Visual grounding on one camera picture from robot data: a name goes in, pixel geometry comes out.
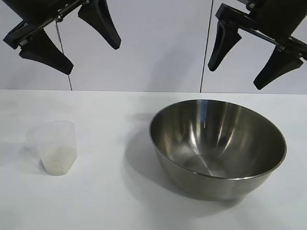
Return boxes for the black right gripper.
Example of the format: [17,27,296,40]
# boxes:
[207,0,307,91]

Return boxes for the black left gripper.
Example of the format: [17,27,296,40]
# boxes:
[3,0,121,75]

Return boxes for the stainless steel mixing bowl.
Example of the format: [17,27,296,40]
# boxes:
[148,99,288,201]

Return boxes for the clear plastic measuring cup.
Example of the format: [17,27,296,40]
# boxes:
[25,120,77,177]

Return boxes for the white rice grains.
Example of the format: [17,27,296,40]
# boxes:
[40,145,77,176]

